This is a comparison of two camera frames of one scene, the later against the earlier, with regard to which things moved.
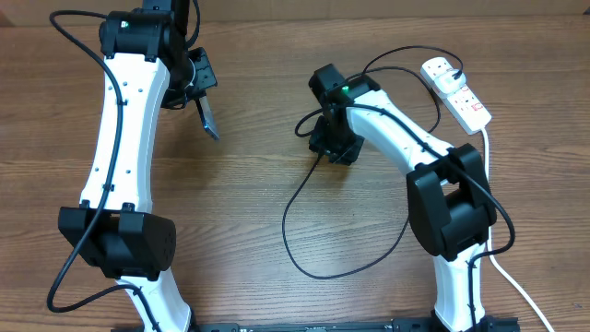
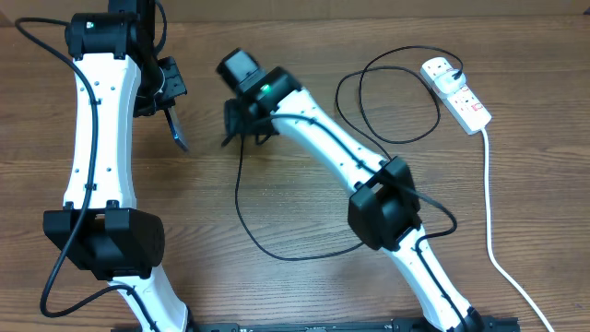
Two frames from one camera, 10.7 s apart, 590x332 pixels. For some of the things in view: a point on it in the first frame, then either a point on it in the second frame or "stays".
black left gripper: x=207 y=79 -> x=177 y=88
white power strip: x=461 y=105 stays
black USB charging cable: x=318 y=158 -> x=340 y=250
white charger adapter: x=446 y=83 stays
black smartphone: x=208 y=121 -> x=177 y=131
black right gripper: x=319 y=144 -> x=239 y=121
